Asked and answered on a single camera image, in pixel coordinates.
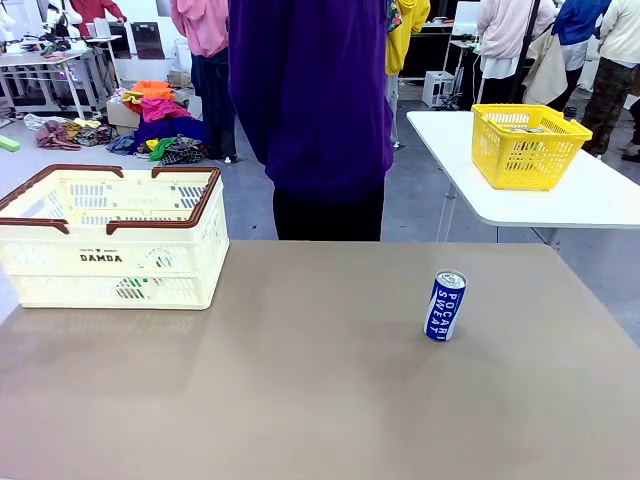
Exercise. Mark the green block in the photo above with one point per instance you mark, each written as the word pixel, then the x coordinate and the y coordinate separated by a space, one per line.
pixel 8 144

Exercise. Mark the yellow cloth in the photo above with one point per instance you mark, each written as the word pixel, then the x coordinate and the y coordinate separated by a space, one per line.
pixel 82 125

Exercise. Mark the black panel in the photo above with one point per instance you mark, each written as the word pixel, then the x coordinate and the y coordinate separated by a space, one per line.
pixel 119 41
pixel 148 41

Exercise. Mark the orange cloth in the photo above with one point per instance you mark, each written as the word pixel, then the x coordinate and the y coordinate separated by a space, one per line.
pixel 155 91

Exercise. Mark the narrow white table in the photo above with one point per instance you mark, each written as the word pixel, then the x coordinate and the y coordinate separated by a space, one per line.
pixel 102 40

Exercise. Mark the white side table leg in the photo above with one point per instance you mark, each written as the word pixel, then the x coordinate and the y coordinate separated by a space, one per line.
pixel 447 210

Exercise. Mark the white computer case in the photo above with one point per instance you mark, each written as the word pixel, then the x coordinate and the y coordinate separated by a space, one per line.
pixel 440 89

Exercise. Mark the person in cream jacket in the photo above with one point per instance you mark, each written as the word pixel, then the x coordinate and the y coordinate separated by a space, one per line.
pixel 617 55

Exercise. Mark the person in red top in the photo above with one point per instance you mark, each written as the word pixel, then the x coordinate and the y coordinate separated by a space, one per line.
pixel 97 10

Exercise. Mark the person in pale pink sweater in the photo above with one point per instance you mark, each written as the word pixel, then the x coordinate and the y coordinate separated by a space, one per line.
pixel 505 30

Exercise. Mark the dark patterned cloth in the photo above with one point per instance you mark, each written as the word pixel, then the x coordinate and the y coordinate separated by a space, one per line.
pixel 100 136

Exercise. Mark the green labelled drink bottle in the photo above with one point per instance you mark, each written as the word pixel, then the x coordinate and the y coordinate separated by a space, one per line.
pixel 132 289

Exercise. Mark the grey blue cloth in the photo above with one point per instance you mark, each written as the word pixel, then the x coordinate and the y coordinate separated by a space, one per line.
pixel 122 143

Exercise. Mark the purple cloth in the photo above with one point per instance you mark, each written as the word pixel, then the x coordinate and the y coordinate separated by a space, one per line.
pixel 160 131

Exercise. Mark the white plastic bag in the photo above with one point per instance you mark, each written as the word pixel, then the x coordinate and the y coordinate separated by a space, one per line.
pixel 40 121

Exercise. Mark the blue Pocari Sweat can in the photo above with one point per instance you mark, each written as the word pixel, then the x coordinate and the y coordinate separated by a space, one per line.
pixel 445 310

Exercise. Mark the person in pink hoodie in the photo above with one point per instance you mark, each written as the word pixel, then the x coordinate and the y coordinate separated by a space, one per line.
pixel 200 25

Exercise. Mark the person in blue jacket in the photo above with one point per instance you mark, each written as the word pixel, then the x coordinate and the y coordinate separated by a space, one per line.
pixel 577 25

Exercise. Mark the bright green cloth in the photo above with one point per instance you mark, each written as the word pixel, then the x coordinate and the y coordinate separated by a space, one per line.
pixel 159 150

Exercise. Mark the grey metal frame table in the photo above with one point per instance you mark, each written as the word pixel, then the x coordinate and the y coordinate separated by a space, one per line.
pixel 30 60

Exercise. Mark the black checkered cloth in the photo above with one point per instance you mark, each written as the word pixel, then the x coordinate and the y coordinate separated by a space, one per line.
pixel 182 152

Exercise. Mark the yellow plastic basket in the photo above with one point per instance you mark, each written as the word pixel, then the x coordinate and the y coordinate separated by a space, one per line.
pixel 500 150

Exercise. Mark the white side table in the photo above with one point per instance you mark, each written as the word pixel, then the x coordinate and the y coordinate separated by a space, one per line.
pixel 450 150

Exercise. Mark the person in purple sweater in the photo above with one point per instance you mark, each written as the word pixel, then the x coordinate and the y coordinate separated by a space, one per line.
pixel 320 125

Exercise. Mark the pink cloth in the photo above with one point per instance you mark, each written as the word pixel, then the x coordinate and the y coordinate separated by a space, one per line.
pixel 162 110

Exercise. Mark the cream plastic shopping basket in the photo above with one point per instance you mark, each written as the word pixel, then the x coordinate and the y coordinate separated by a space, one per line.
pixel 165 260

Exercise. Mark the reddish patterned cloth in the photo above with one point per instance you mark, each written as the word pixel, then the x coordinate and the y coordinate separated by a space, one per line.
pixel 52 135

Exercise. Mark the person in yellow hoodie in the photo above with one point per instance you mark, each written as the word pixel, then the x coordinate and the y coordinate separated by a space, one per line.
pixel 405 35

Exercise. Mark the dark drink can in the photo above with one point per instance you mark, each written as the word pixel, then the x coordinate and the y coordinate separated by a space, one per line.
pixel 536 131
pixel 517 131

